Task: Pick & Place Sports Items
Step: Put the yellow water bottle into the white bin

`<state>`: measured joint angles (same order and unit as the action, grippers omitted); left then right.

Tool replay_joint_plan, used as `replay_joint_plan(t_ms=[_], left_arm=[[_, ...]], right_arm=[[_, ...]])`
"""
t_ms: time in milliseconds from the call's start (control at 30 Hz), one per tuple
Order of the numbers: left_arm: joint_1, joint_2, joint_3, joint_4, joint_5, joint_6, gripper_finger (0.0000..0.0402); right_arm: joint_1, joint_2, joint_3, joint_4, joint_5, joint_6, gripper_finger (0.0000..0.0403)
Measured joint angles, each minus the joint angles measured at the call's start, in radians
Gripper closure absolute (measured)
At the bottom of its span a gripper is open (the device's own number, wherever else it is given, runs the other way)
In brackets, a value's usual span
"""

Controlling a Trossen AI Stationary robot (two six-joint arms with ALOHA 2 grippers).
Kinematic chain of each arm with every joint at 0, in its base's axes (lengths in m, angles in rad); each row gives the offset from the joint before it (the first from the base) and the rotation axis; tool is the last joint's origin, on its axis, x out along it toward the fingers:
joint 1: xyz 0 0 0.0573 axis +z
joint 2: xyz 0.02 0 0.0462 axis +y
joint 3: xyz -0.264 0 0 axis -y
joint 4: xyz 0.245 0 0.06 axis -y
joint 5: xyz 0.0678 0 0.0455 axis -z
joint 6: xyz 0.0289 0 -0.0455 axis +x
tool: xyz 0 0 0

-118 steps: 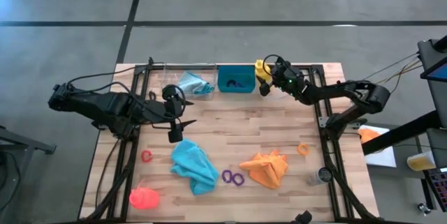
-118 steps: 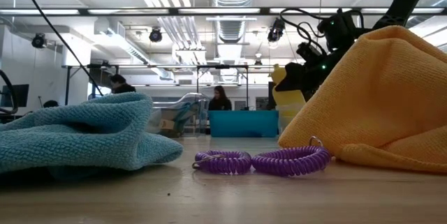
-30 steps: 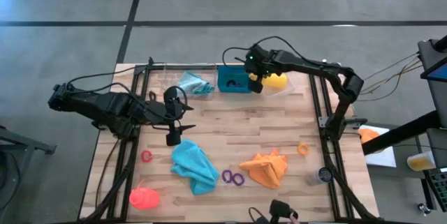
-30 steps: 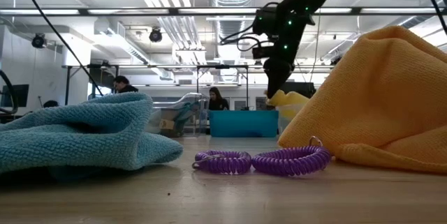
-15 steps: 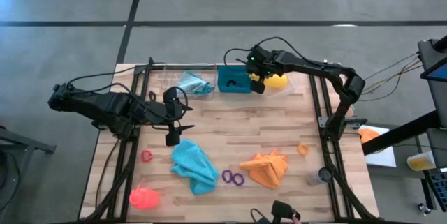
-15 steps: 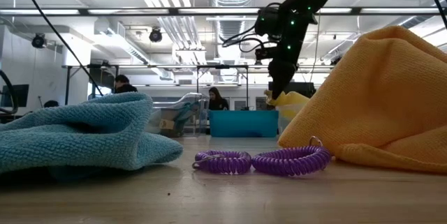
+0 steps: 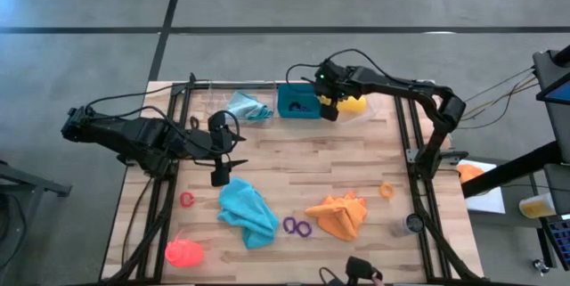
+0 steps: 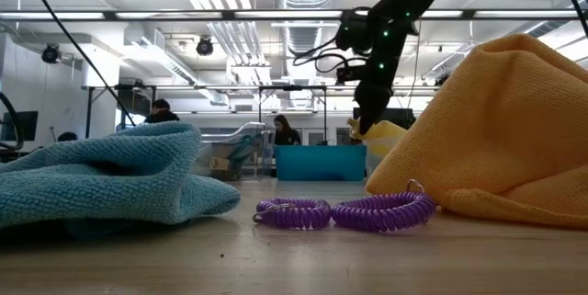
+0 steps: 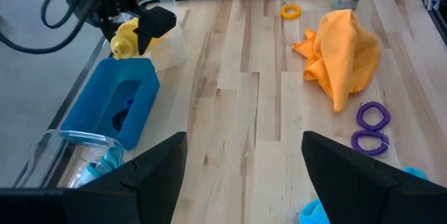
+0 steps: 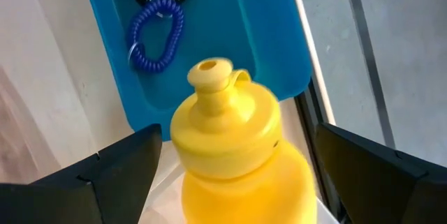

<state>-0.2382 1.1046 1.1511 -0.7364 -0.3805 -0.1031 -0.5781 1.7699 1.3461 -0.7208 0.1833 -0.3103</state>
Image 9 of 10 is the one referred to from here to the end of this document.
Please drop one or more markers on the yellow squeeze bottle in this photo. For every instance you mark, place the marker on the yellow squeeze bottle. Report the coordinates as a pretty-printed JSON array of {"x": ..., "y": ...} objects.
[{"x": 124, "y": 39}]

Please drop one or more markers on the black coil wristband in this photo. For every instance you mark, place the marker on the black coil wristband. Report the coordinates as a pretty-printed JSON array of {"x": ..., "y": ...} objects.
[{"x": 117, "y": 121}]

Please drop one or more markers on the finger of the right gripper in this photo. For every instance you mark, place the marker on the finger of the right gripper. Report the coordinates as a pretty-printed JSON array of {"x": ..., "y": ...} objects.
[{"x": 157, "y": 21}]

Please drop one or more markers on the orange towel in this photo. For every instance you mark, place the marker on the orange towel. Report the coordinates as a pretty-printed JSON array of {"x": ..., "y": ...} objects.
[{"x": 342, "y": 56}]

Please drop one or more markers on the teal plastic bin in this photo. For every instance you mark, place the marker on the teal plastic bin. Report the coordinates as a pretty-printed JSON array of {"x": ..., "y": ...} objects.
[{"x": 94, "y": 91}]

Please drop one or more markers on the clear plastic bin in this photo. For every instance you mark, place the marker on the clear plastic bin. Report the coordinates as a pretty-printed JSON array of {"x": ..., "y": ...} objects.
[
  {"x": 171, "y": 49},
  {"x": 45, "y": 154}
]

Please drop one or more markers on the purple coil wristband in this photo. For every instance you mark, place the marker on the purple coil wristband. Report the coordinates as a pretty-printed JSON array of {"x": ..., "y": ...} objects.
[
  {"x": 356, "y": 143},
  {"x": 130, "y": 103},
  {"x": 361, "y": 119}
]

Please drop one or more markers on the pale blue towel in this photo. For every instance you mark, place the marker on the pale blue towel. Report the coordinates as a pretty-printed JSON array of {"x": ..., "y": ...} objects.
[{"x": 108, "y": 163}]

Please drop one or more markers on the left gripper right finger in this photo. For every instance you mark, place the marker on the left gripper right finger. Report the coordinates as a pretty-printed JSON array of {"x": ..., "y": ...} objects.
[{"x": 338, "y": 182}]

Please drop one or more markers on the cyan microfiber towel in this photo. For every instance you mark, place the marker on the cyan microfiber towel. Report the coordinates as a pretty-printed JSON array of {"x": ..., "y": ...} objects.
[{"x": 314, "y": 213}]

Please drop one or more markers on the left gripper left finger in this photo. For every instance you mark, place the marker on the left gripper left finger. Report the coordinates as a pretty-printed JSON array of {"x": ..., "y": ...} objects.
[{"x": 157, "y": 182}]

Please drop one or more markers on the yellow-orange coil wristband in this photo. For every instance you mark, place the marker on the yellow-orange coil wristband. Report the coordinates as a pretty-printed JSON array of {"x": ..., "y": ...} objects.
[{"x": 283, "y": 12}]

